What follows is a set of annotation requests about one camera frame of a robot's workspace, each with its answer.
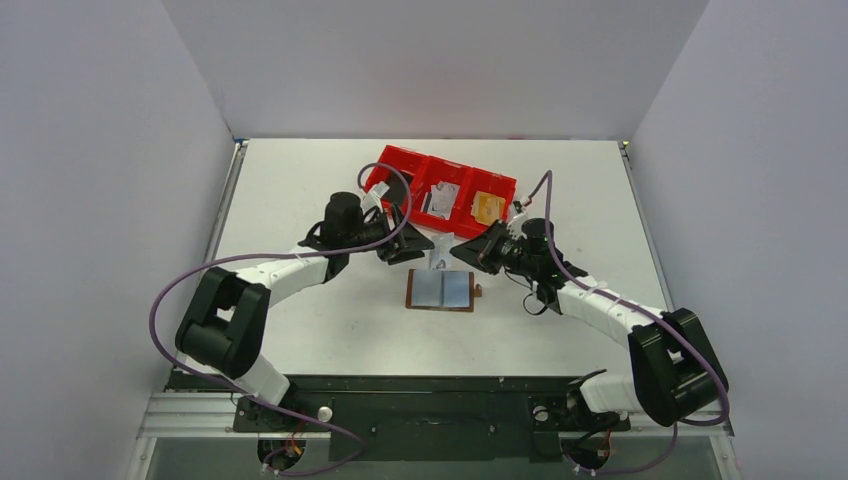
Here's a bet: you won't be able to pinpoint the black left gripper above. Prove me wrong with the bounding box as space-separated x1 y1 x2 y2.
345 205 433 265

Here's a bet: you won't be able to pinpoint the white grey credit card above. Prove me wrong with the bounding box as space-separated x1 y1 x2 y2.
428 233 455 270

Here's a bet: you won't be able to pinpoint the brown leather card holder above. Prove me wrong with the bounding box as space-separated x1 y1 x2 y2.
405 269 483 313

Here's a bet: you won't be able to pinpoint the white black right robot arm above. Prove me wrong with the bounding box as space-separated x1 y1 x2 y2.
450 218 729 427

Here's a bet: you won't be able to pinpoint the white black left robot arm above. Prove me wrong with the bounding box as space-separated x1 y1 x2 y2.
175 192 434 430

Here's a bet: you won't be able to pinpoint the yellow card in bin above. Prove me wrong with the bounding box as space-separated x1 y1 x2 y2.
471 191 506 225

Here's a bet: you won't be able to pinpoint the white grey cards in bin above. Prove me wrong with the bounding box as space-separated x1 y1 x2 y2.
422 181 459 220

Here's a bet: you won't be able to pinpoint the black card in bin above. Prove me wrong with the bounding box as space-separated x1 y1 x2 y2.
383 175 409 204

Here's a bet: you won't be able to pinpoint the red three-compartment plastic bin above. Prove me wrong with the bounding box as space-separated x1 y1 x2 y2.
364 145 517 239

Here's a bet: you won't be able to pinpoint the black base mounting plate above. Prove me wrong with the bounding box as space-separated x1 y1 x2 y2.
166 371 654 473

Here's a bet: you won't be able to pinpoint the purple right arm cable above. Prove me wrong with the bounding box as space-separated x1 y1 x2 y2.
519 170 731 476

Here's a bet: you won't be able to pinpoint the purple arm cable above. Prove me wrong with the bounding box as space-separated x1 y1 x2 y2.
148 162 414 478
519 170 731 476

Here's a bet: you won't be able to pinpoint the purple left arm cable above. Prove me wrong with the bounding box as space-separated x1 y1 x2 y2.
148 162 414 478

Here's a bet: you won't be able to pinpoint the aluminium front rail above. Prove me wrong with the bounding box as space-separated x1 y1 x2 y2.
137 390 735 440

